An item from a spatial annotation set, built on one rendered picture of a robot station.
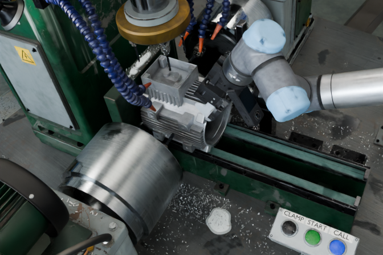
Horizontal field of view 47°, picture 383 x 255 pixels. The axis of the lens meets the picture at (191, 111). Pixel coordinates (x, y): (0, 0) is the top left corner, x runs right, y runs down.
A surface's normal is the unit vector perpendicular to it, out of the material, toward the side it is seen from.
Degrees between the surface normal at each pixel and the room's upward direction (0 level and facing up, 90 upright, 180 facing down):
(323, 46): 0
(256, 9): 36
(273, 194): 90
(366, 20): 0
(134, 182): 43
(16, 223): 55
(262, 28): 30
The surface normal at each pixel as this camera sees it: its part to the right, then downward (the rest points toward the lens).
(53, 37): 0.87, 0.29
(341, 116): -0.11, -0.68
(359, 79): -0.49, -0.46
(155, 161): 0.55, -0.25
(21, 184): 0.37, -0.44
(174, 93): -0.51, 0.67
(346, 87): -0.52, -0.12
